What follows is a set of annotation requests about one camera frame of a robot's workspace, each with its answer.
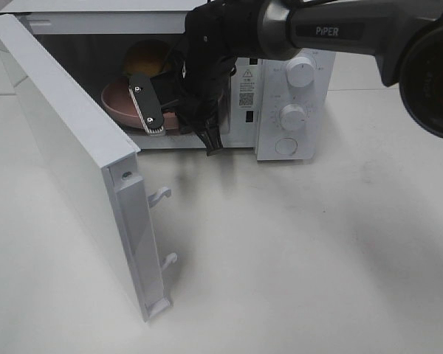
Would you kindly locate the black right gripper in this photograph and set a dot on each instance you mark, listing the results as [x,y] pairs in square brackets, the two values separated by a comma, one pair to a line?
[203,70]

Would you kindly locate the round white door button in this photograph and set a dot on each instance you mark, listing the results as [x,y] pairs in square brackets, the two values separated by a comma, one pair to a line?
[286,146]

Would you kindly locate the white control knob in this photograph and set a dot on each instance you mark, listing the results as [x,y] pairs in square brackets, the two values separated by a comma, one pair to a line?
[292,117]
[300,71]

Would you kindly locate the burger with lettuce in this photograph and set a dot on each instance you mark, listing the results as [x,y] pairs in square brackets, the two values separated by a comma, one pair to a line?
[148,57]

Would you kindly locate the pink round plate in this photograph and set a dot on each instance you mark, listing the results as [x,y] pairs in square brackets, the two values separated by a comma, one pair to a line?
[118,103]

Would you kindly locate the white microwave door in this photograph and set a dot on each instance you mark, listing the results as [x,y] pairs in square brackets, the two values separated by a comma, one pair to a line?
[94,163]

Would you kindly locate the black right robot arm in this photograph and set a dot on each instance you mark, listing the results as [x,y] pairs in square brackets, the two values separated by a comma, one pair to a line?
[404,37]

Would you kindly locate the white warning label sticker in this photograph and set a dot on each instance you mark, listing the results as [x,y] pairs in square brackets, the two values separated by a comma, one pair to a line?
[247,86]

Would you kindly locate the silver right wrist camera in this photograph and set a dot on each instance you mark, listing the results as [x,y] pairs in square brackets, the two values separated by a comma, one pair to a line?
[147,104]

